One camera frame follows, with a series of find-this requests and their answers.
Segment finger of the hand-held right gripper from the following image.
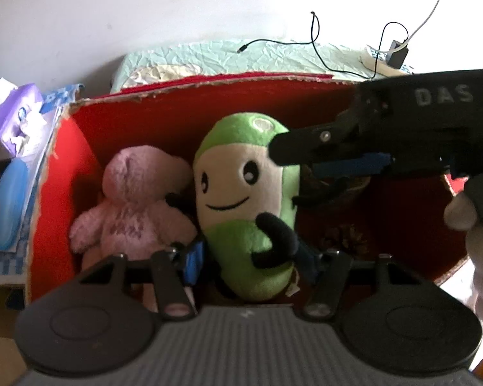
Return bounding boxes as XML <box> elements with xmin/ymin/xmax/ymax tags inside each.
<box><xmin>269</xmin><ymin>102</ymin><xmax>368</xmax><ymax>167</ymax></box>
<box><xmin>307</xmin><ymin>152</ymin><xmax>393</xmax><ymax>179</ymax></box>

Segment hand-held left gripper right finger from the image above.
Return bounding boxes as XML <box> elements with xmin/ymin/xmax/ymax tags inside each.
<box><xmin>295</xmin><ymin>244</ymin><xmax>425</xmax><ymax>323</ymax></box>

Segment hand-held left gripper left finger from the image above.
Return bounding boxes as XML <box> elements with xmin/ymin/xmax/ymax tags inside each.
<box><xmin>78</xmin><ymin>241</ymin><xmax>206</xmax><ymax>322</ymax></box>

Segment brown plush toy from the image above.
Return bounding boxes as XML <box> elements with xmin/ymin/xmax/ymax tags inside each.
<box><xmin>298</xmin><ymin>175</ymin><xmax>373</xmax><ymax>258</ymax></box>

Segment green bean plush toy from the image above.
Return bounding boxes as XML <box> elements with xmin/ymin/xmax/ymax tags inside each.
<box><xmin>166</xmin><ymin>113</ymin><xmax>345</xmax><ymax>302</ymax></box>

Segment pale pink plush bear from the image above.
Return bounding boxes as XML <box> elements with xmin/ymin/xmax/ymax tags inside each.
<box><xmin>69</xmin><ymin>145</ymin><xmax>198</xmax><ymax>314</ymax></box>

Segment red cardboard box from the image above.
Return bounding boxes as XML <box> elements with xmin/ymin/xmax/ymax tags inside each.
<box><xmin>26</xmin><ymin>71</ymin><xmax>483</xmax><ymax>304</ymax></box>

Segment black charger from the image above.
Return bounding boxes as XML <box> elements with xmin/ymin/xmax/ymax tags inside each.
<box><xmin>387</xmin><ymin>39</ymin><xmax>410</xmax><ymax>69</ymax></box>

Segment white power strip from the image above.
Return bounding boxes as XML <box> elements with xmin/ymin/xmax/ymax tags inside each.
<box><xmin>358</xmin><ymin>46</ymin><xmax>407</xmax><ymax>78</ymax></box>

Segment light green bed sheet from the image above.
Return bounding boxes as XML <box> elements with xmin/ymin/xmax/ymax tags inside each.
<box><xmin>110</xmin><ymin>40</ymin><xmax>419</xmax><ymax>93</ymax></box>

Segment blue oval case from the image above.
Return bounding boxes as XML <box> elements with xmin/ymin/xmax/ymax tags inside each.
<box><xmin>0</xmin><ymin>160</ymin><xmax>30</xmax><ymax>251</ymax></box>

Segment purple tissue pack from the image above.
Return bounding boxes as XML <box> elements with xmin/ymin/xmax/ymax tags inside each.
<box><xmin>0</xmin><ymin>84</ymin><xmax>51</xmax><ymax>157</ymax></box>

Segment white power cable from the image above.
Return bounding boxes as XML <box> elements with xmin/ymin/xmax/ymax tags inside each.
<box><xmin>402</xmin><ymin>0</ymin><xmax>455</xmax><ymax>47</ymax></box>

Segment black charging cable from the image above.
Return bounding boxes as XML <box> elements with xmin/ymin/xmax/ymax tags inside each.
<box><xmin>237</xmin><ymin>11</ymin><xmax>410</xmax><ymax>79</ymax></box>

